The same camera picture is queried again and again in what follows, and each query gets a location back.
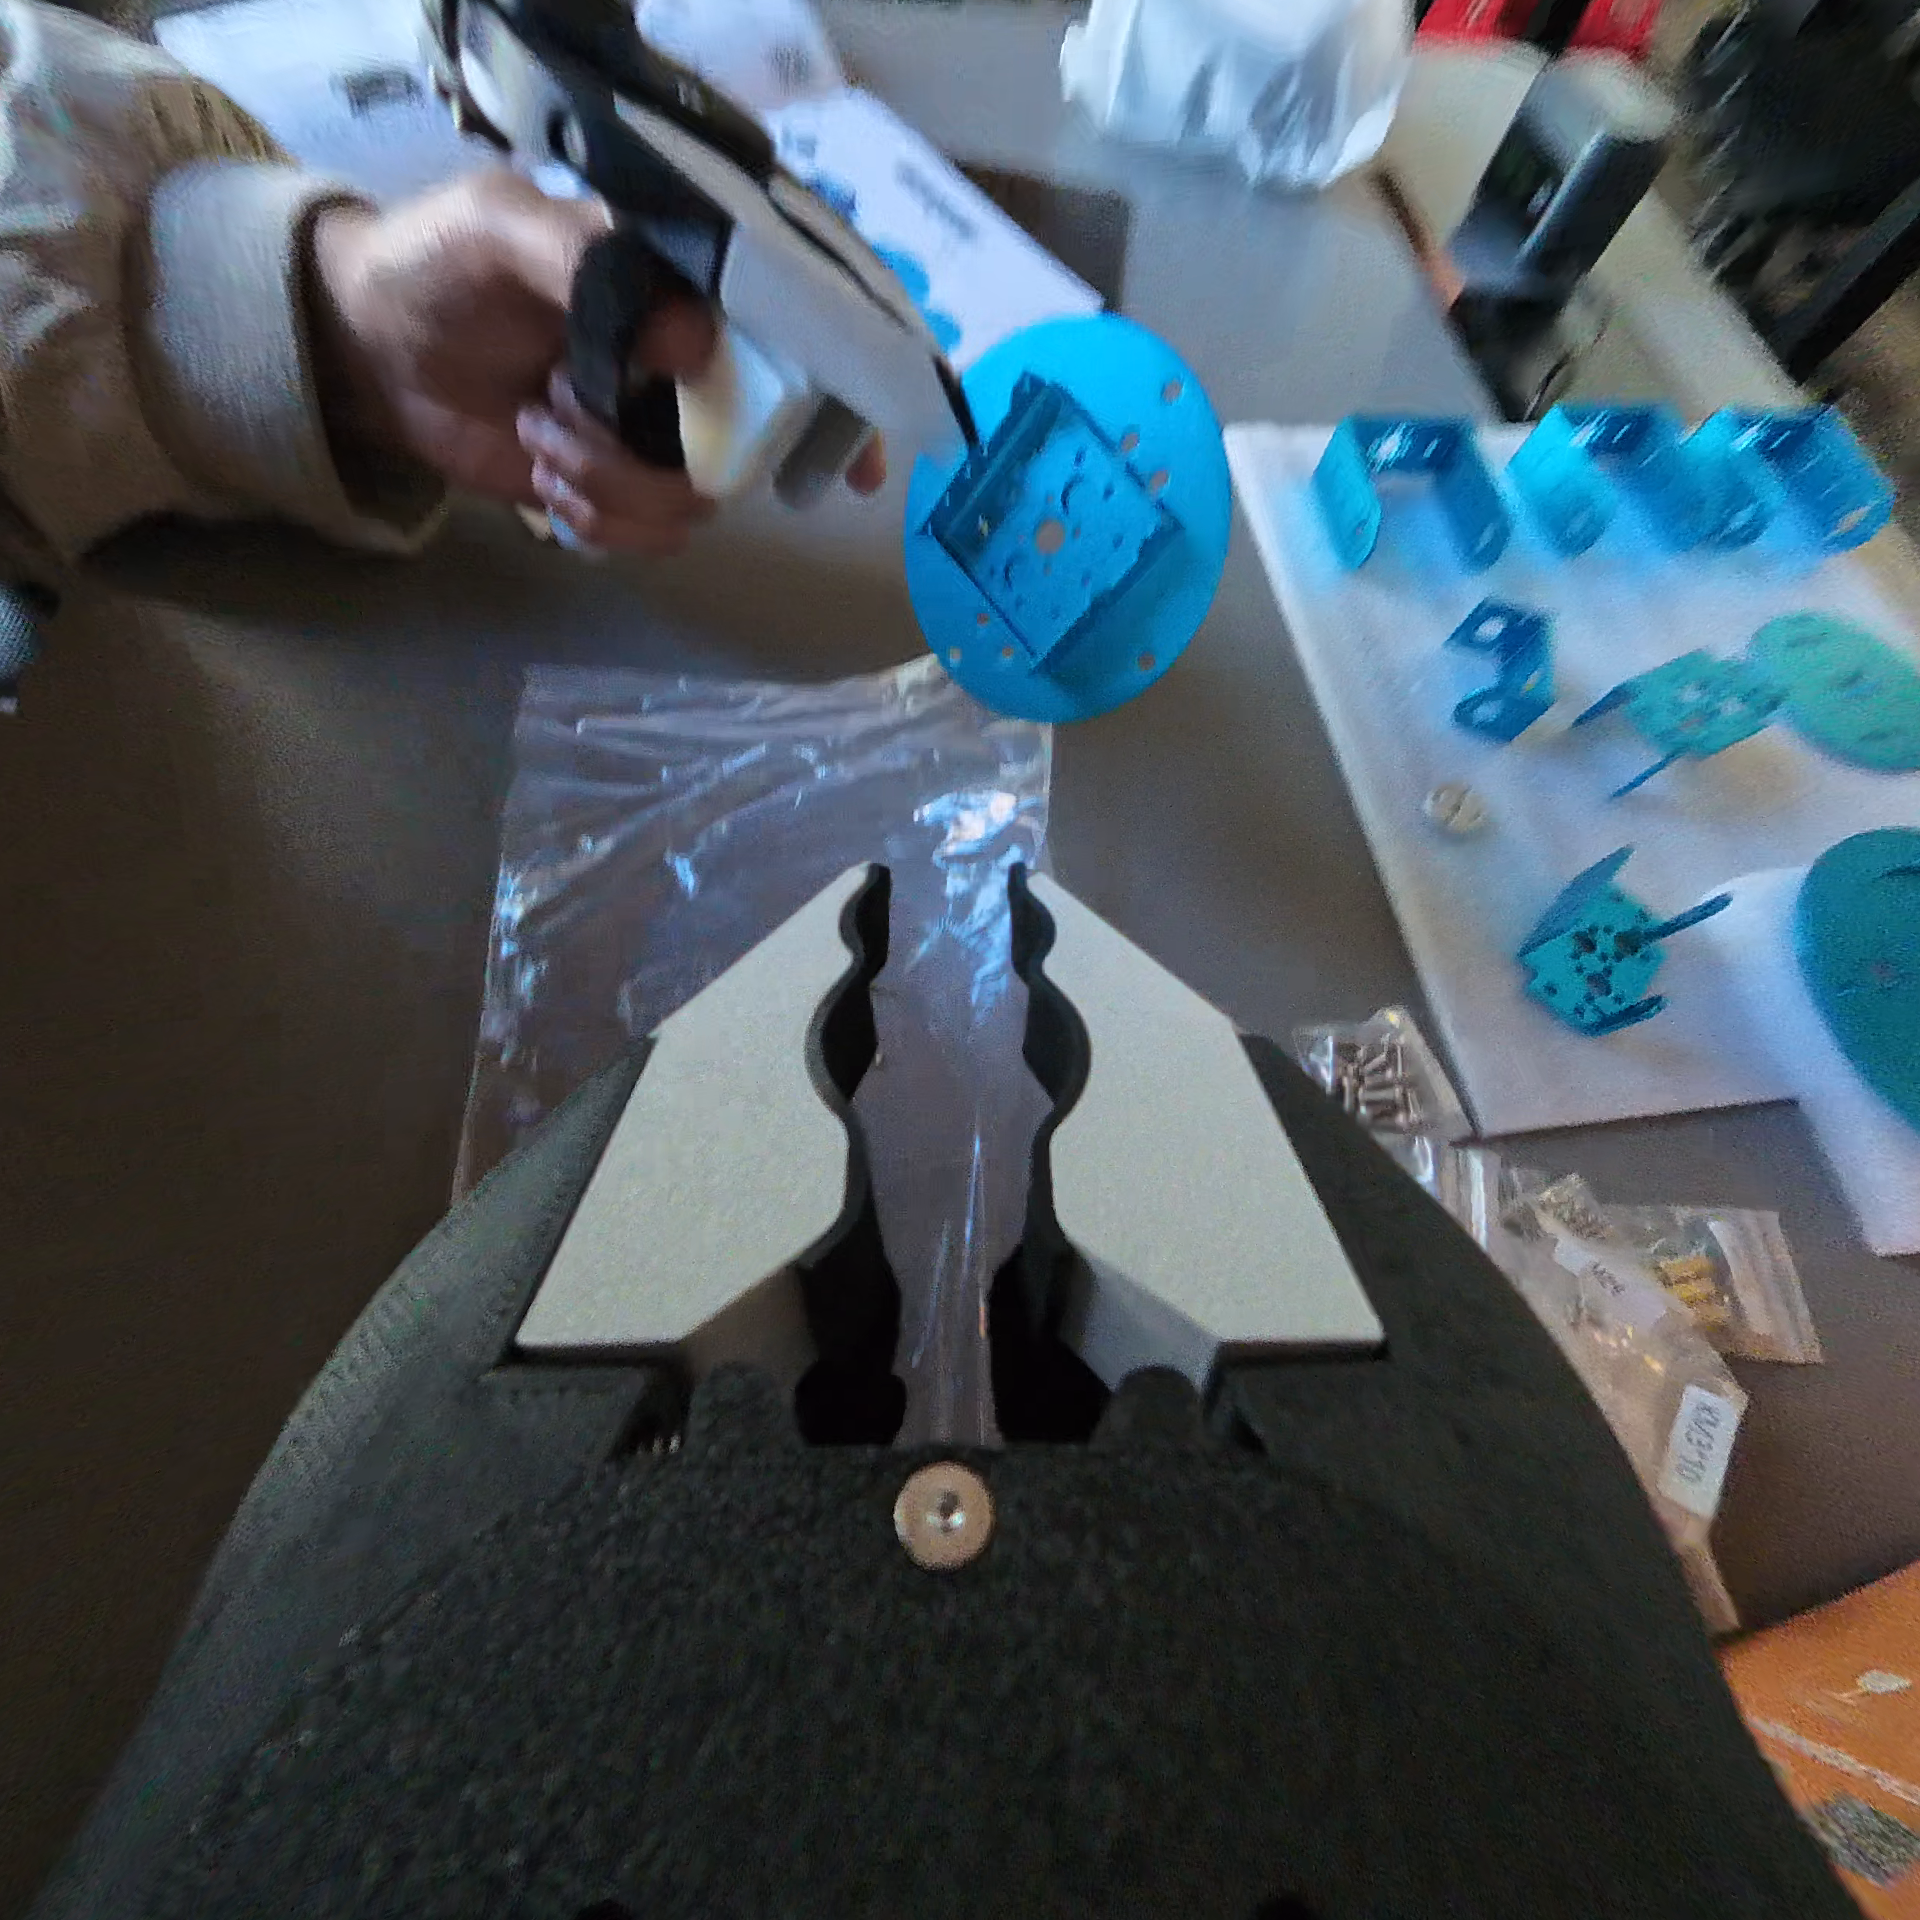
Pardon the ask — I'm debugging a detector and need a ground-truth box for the blue ring plate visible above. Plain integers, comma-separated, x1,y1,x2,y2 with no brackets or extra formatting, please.
1792,825,1920,1135

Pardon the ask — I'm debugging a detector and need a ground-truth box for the person's left hand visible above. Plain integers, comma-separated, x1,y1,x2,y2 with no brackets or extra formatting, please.
306,169,714,557

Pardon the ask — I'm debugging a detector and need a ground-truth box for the blue multi-hole box bracket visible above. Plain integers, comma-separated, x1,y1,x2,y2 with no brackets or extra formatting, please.
1516,846,1737,1039

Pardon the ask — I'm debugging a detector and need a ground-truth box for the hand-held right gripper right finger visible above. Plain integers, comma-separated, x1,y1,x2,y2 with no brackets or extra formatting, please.
1009,867,1393,1375

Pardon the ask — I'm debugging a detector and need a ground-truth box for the pile of screw bags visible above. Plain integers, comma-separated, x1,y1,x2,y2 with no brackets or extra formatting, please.
1294,1006,1826,1640

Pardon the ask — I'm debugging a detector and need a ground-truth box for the teal round perforated plate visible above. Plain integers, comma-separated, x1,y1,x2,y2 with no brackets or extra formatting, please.
1747,609,1920,777

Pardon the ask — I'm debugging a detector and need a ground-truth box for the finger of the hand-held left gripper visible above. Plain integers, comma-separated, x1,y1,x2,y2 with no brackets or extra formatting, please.
721,169,986,453

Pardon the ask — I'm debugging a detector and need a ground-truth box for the white crumpled wrap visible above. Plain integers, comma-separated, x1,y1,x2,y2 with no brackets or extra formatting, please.
1057,0,1420,191

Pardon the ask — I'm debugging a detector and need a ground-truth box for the grey desk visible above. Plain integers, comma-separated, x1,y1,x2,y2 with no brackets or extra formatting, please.
0,0,1920,1920

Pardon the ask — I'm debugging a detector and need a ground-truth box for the wide teal flat bracket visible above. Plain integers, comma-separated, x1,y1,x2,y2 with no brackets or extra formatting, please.
1574,645,1790,799

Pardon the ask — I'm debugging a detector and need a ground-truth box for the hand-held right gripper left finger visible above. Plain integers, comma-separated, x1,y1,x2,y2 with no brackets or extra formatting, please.
513,864,896,1375

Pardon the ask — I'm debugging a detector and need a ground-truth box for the small blue angled bracket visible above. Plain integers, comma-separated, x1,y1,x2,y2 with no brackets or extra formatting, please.
1447,593,1556,745

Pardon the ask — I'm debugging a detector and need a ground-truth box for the clear plastic bag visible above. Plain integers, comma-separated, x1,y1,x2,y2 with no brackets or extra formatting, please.
457,656,1058,1449

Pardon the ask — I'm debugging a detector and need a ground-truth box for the white instruction booklet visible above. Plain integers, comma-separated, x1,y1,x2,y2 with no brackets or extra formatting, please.
151,0,1116,356

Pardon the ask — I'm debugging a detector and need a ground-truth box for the white foam tray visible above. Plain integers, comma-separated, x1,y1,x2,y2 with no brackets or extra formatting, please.
1223,403,1920,1142

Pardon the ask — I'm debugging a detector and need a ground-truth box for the orange and white cardboard box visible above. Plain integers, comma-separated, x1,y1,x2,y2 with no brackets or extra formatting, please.
1716,1559,1920,1920

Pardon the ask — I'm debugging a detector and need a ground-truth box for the grey timer with green display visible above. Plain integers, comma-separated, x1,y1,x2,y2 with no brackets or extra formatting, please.
1476,52,1681,325

